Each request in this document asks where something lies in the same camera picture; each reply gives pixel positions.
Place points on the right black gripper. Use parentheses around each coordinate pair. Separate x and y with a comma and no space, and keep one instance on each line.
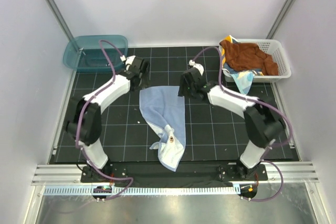
(182,91)

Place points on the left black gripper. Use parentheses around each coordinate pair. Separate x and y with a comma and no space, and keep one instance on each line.
(145,82)

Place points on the blue bear towel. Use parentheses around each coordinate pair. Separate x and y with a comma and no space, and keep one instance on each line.
(164,112)

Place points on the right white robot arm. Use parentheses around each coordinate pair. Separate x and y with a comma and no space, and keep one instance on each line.
(262,121)

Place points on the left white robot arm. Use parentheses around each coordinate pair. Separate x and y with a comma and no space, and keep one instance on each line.
(83,119)

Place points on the colourful patterned towel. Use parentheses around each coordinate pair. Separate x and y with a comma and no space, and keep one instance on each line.
(244,78)

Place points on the brown towel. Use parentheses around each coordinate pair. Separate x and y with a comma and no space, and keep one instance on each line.
(248,56)

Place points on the teal plastic tub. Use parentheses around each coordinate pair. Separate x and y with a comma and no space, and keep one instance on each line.
(84,55)

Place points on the white plastic basket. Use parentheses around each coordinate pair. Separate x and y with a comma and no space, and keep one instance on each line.
(268,46)

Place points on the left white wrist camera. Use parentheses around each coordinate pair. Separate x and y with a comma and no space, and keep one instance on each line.
(127,61)

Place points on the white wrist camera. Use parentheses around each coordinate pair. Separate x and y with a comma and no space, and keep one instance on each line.
(194,65)
(127,61)

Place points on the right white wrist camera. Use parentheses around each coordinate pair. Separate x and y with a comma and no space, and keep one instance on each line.
(194,65)

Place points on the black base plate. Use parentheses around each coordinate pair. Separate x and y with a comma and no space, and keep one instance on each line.
(189,174)

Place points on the white slotted cable duct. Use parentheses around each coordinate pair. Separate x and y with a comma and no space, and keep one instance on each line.
(96,190)

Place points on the left aluminium corner post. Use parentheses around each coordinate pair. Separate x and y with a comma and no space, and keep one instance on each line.
(60,19)

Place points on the aluminium corner post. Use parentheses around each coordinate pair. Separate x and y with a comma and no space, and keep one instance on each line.
(280,18)
(60,19)

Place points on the right aluminium corner post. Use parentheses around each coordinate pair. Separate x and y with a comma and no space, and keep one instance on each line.
(280,18)

